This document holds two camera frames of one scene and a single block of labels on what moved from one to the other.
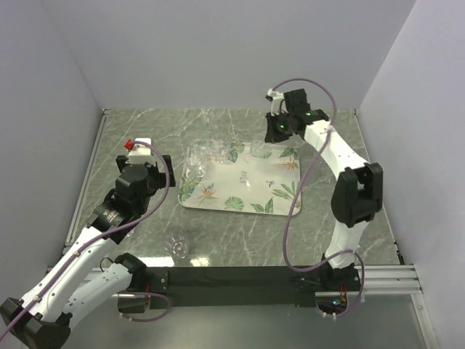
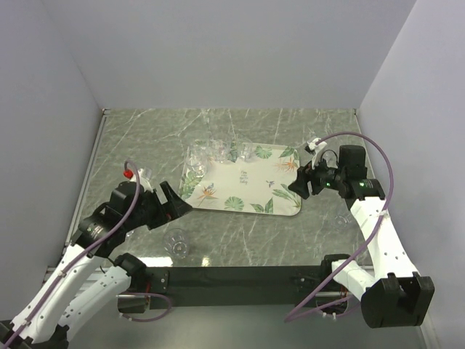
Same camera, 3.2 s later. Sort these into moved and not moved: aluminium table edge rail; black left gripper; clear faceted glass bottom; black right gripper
Moved: black right gripper; black left gripper
Not moved: aluminium table edge rail; clear faceted glass bottom
